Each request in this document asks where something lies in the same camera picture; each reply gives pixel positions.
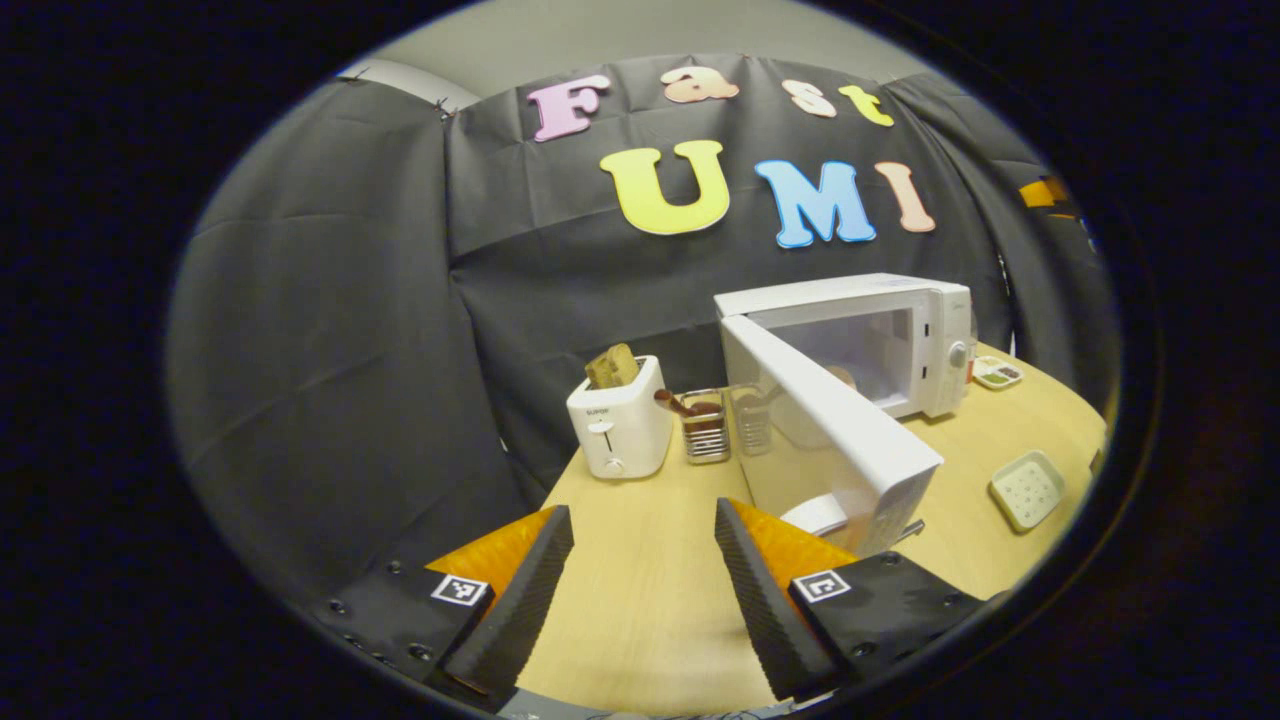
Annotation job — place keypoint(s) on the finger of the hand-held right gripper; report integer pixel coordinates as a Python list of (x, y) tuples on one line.
[(1045, 193)]

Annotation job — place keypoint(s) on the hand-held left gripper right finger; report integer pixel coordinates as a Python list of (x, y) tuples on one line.
[(765, 610)]

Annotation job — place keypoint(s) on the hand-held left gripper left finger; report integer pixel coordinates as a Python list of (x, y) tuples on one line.
[(520, 610)]

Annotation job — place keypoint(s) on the white microwave oven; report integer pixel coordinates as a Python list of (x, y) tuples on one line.
[(850, 440)]

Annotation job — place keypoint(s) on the tan round food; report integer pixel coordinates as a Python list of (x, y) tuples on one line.
[(842, 377)]

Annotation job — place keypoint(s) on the empty glass holder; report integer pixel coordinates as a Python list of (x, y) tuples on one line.
[(752, 425)]

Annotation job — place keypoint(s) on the white divided grain dish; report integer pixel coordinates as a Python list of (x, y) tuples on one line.
[(997, 373)]

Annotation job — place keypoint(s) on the glass holder with brown utensils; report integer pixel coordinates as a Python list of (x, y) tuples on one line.
[(705, 430)]

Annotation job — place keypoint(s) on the white toaster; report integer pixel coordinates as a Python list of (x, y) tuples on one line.
[(620, 430)]

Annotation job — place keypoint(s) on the brown bread slice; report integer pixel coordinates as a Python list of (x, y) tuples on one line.
[(612, 367)]

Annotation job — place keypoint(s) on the white square perforated tray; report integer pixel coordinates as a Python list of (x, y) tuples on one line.
[(1027, 490)]

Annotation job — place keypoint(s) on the black backdrop cloth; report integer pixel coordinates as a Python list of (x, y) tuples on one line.
[(320, 350)]

